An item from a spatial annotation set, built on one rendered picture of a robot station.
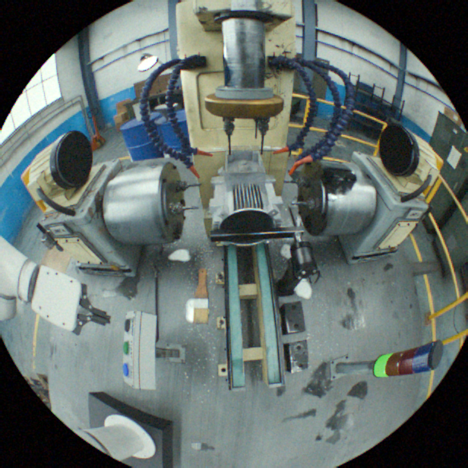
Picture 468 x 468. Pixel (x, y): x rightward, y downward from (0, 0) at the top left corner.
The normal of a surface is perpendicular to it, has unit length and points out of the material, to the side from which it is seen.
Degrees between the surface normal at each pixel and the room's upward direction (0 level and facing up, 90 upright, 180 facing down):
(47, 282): 48
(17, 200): 90
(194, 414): 0
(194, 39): 90
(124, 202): 39
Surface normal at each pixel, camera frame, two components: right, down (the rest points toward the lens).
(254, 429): -0.02, -0.59
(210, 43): 0.04, 0.80
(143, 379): 0.76, -0.41
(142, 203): 0.02, 0.11
